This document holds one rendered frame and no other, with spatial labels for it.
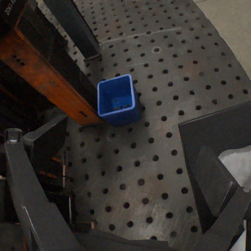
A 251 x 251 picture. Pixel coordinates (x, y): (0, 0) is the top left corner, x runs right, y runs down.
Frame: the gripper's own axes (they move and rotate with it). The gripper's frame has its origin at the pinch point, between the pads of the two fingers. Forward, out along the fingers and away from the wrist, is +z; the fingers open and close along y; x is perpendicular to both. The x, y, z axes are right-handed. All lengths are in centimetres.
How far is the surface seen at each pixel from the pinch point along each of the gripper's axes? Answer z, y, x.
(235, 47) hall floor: 134, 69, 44
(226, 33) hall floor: 145, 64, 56
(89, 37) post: 53, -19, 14
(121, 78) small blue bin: 39.0, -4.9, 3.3
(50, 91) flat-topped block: 26.9, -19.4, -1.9
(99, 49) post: 61, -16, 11
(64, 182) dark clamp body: 31.5, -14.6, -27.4
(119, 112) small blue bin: 32.5, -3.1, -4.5
